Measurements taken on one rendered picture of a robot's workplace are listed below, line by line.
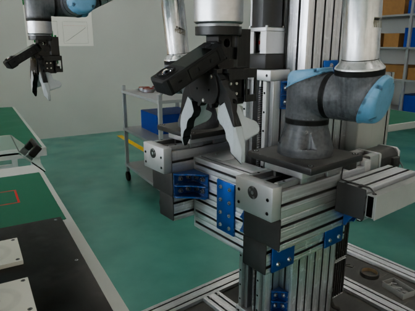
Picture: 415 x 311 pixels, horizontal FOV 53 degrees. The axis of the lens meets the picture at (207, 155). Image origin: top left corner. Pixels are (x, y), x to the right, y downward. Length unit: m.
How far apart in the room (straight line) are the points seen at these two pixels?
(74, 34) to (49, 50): 4.93
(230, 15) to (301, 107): 0.52
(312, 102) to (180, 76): 0.55
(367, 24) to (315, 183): 0.41
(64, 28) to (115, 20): 0.74
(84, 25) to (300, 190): 5.58
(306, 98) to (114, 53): 5.58
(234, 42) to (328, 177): 0.61
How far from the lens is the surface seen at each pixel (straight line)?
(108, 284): 1.10
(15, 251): 1.26
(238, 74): 0.64
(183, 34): 1.58
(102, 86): 6.50
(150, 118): 3.81
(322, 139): 1.12
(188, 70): 0.60
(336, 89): 1.05
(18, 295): 1.06
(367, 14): 1.02
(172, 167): 1.41
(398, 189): 1.25
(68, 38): 6.36
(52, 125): 6.41
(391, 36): 7.60
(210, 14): 0.62
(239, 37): 0.66
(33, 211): 1.61
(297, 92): 1.10
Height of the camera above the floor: 1.33
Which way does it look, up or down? 15 degrees down
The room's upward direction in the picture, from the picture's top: straight up
